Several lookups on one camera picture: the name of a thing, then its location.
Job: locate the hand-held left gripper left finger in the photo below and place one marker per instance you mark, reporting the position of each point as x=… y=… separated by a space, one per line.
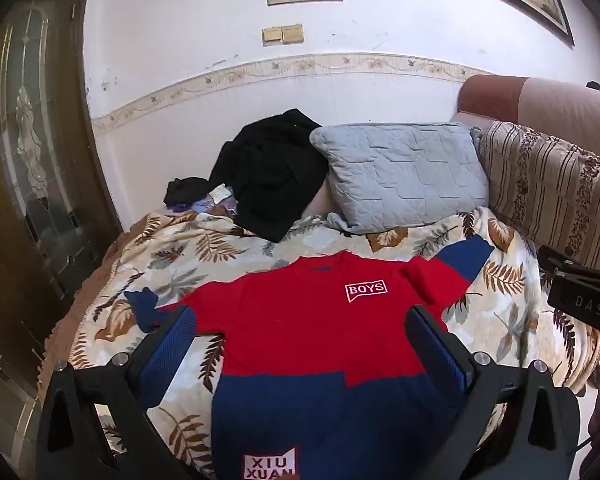
x=167 y=355

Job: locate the pink pillow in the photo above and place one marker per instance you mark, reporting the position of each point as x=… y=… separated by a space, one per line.
x=316 y=200

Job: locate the leaf print blanket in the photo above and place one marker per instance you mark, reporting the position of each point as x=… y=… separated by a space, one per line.
x=190 y=260

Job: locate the small black cloth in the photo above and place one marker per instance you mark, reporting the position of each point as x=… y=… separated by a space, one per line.
x=185 y=190

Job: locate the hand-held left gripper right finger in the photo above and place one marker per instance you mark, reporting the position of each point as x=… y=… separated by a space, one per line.
x=437 y=355

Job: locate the red and blue sweater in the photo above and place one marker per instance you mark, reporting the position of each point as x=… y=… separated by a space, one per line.
x=305 y=320

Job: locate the brown and pink sofa backrest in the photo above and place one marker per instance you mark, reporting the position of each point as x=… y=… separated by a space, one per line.
x=555 y=105

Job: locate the striped patterned pillow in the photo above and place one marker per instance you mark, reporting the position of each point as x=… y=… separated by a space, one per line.
x=550 y=190

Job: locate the wooden door with glass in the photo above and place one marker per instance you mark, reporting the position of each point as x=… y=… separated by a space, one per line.
x=35 y=185

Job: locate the large black garment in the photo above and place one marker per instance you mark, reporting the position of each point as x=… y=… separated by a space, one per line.
x=270 y=175

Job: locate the grey quilted pillow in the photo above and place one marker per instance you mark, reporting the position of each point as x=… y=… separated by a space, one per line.
x=400 y=175

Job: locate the white packet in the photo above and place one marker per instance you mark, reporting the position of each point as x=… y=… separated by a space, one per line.
x=221 y=193

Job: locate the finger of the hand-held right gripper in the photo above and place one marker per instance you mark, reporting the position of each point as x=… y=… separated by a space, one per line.
x=555 y=259

